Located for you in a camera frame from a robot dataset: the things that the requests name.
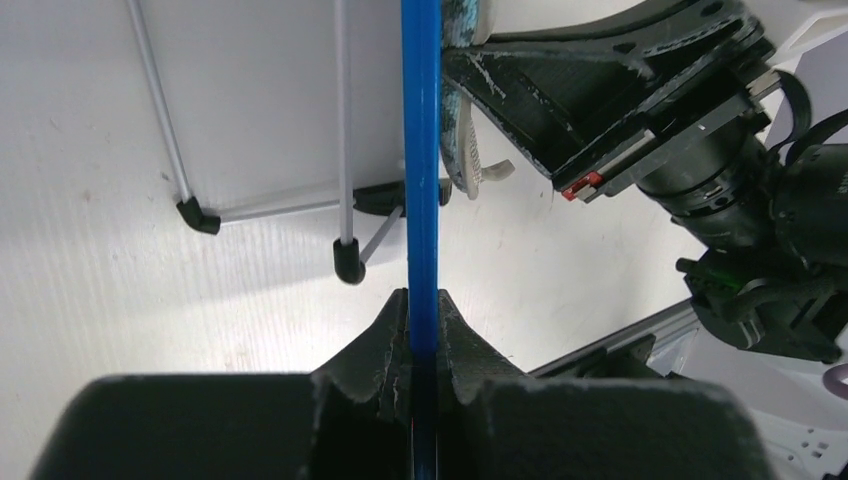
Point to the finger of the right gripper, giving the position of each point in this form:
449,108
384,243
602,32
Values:
541,88

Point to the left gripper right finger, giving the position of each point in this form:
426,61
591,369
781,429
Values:
464,359

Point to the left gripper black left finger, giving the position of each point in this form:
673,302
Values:
372,373

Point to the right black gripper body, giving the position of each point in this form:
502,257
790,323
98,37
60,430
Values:
696,76

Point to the blue-framed small whiteboard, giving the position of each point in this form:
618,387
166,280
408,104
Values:
421,54

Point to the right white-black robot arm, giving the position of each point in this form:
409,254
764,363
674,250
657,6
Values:
767,207

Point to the upper black whiteboard foot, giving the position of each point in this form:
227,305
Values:
381,200

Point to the grey wire whiteboard stand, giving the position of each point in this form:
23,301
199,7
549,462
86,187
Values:
271,109

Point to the front aluminium frame rail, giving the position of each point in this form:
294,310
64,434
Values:
625,353

